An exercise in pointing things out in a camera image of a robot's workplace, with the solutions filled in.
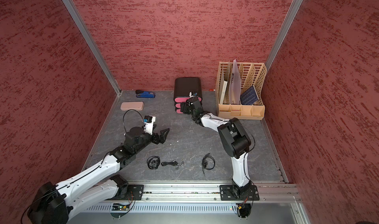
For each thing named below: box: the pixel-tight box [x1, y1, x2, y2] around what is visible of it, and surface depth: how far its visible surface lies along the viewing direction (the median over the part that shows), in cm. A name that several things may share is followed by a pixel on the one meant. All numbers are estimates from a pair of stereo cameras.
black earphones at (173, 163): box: [160, 159, 179, 170], surface depth 85 cm
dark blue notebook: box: [239, 84, 260, 106], surface depth 105 cm
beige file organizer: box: [215, 59, 268, 120], surface depth 105 cm
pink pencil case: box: [120, 101, 145, 111], surface depth 112 cm
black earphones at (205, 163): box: [201, 152, 216, 177], surface depth 85 cm
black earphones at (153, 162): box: [146, 155, 161, 170], surface depth 85 cm
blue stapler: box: [135, 89, 156, 99], surface depth 119 cm
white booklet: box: [219, 80, 228, 105], surface depth 93 cm
